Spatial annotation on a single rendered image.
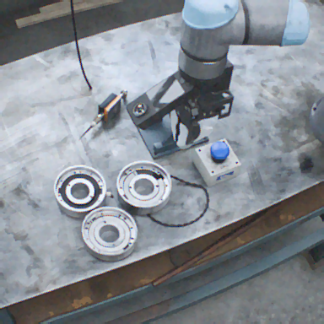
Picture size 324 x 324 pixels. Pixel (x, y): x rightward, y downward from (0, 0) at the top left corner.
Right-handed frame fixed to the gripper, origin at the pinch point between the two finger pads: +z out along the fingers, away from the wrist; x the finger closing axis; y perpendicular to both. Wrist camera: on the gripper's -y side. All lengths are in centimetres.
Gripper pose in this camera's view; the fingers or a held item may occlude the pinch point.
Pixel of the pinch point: (178, 143)
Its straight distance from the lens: 107.3
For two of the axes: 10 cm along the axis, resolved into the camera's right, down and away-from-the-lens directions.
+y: 9.0, -3.2, 3.0
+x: -4.3, -7.6, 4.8
